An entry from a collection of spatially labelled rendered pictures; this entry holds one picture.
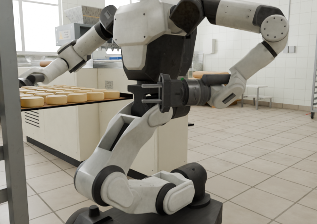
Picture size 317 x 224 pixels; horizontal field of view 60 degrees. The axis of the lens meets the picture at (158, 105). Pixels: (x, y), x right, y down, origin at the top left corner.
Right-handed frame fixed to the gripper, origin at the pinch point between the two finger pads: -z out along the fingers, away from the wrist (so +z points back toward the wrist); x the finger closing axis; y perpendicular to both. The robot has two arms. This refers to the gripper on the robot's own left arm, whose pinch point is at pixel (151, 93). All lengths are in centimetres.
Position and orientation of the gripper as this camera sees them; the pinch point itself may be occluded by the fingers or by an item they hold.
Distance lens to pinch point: 87.1
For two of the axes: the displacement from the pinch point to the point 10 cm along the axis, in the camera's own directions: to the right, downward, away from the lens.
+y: 2.9, 1.4, -9.5
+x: 0.1, -9.9, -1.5
